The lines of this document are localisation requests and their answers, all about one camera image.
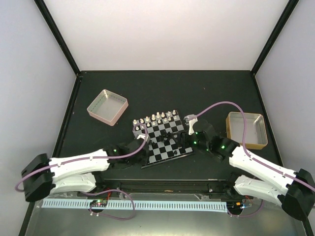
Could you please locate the left circuit board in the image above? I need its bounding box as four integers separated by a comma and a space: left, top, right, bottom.
90, 200, 107, 207

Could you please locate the black frame post left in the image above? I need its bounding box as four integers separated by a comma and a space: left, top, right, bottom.
34, 0, 80, 76

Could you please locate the black frame post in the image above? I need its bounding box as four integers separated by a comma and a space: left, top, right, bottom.
34, 0, 80, 76
251, 0, 299, 76

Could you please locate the loop purple cable base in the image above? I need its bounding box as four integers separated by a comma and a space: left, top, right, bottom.
89, 188, 136, 220
227, 196, 265, 218

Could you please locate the gold rectangular tin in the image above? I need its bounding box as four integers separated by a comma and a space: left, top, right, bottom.
226, 112, 268, 150

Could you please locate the loop purple cable right base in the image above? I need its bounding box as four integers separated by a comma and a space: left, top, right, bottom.
227, 196, 265, 218

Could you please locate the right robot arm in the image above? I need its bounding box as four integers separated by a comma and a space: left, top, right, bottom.
179, 118, 315, 221

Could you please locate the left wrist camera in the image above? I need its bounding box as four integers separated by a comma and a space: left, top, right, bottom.
137, 134, 150, 143

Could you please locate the pink square tin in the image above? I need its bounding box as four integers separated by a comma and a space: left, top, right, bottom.
87, 89, 128, 126

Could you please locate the black aluminium rail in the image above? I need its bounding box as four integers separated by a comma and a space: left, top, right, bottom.
87, 180, 242, 199

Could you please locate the black white chessboard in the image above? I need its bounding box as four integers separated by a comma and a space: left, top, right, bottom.
132, 110, 194, 168

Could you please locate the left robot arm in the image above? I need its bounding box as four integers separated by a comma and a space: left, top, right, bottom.
15, 138, 149, 202

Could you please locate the loop purple cable left base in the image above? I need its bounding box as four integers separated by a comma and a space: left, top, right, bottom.
89, 188, 136, 220

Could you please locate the black frame post right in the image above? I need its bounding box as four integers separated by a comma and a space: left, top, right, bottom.
251, 0, 299, 76

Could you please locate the white cable duct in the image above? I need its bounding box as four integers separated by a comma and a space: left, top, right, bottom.
41, 199, 227, 213

